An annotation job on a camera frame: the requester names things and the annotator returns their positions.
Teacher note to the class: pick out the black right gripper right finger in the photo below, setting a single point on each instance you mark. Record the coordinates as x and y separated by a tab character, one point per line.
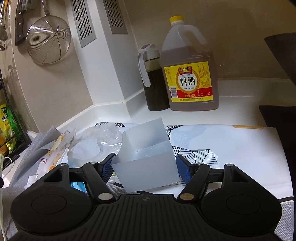
195	177

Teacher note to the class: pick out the clear plastic bag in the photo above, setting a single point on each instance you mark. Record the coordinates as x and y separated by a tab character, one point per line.
94	144

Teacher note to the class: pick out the white vent grille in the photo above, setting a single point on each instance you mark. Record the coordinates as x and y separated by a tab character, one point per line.
83	22

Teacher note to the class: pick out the black wire spice rack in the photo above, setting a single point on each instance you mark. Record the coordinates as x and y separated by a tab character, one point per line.
24	141

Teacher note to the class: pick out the green yellow snack bag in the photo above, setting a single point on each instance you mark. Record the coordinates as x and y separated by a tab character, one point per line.
9	127

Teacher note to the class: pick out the translucent white plastic box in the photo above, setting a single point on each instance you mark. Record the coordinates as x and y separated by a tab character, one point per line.
146	159

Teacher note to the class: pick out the blue purple crumpled wrapper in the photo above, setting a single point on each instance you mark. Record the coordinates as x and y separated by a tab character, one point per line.
79	186

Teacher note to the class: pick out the grey fabric mat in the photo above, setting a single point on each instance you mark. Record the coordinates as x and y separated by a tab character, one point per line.
29	163

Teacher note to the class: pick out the dark soy sauce dispenser bottle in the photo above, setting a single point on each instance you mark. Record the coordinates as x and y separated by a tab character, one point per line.
152	77

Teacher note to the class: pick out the white geometric deer placemat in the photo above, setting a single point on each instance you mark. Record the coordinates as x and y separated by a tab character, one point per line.
257	151

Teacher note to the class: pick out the metal mesh strainer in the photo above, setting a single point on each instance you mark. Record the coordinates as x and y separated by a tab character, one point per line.
48	39

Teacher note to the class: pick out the orange snack wrapper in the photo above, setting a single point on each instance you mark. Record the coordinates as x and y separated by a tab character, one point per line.
52	157

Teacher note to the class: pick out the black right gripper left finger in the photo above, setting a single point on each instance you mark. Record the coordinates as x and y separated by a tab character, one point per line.
97	176

